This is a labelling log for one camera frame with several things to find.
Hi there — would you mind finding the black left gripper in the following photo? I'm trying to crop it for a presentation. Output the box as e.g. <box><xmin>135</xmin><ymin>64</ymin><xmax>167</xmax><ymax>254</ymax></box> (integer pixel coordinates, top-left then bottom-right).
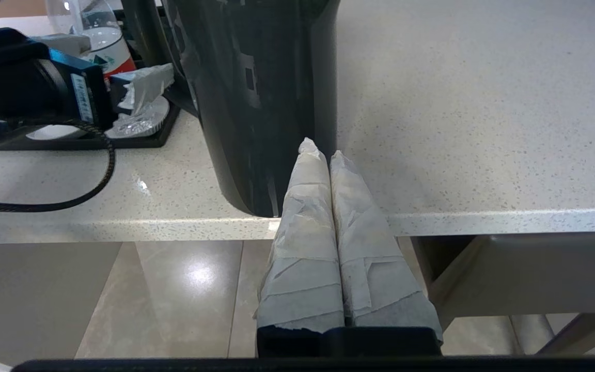
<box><xmin>13</xmin><ymin>45</ymin><xmax>175</xmax><ymax>133</ymax></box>

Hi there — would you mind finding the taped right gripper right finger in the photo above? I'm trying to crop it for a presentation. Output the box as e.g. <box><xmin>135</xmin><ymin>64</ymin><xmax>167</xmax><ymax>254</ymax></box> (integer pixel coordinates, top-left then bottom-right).
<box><xmin>330</xmin><ymin>151</ymin><xmax>444</xmax><ymax>344</ymax></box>

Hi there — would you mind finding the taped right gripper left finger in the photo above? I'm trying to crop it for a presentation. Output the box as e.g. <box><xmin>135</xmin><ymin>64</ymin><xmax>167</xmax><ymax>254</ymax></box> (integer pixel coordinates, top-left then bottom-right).
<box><xmin>255</xmin><ymin>137</ymin><xmax>345</xmax><ymax>334</ymax></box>

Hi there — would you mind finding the black electric kettle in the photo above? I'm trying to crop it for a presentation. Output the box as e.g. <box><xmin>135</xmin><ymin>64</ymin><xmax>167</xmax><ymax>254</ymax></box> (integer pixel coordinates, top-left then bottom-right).
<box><xmin>122</xmin><ymin>0</ymin><xmax>340</xmax><ymax>218</ymax></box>

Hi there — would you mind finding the red-capped plastic water bottle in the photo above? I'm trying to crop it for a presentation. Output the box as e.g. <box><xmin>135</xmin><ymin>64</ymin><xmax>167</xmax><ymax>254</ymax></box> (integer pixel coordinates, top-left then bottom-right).
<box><xmin>44</xmin><ymin>0</ymin><xmax>161</xmax><ymax>136</ymax></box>

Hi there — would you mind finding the white paper coaster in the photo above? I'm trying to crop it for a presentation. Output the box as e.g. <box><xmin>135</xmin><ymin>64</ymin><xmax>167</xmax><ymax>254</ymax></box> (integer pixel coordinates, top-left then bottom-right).
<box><xmin>105</xmin><ymin>96</ymin><xmax>170</xmax><ymax>139</ymax></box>
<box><xmin>26</xmin><ymin>124</ymin><xmax>89</xmax><ymax>141</ymax></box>

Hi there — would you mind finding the black serving tray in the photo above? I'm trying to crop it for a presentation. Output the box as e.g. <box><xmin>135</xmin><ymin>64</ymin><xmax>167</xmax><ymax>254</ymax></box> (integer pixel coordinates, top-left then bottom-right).
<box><xmin>0</xmin><ymin>101</ymin><xmax>182</xmax><ymax>150</ymax></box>

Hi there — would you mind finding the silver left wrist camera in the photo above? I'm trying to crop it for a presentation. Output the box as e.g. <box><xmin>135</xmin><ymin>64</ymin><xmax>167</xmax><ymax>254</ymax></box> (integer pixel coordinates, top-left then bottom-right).
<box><xmin>32</xmin><ymin>34</ymin><xmax>92</xmax><ymax>57</ymax></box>

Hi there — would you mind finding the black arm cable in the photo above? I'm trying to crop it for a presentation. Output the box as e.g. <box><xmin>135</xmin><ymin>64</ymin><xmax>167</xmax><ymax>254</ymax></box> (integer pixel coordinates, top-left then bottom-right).
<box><xmin>0</xmin><ymin>118</ymin><xmax>116</xmax><ymax>213</ymax></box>

